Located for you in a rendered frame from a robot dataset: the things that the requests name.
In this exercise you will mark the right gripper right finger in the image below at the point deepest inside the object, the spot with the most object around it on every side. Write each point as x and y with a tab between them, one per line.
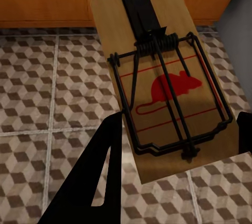
244	121

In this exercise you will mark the mousetrap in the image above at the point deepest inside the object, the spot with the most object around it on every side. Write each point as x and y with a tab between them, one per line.
173	106

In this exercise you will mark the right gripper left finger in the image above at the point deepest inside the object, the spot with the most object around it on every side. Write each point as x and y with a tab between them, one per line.
72	203

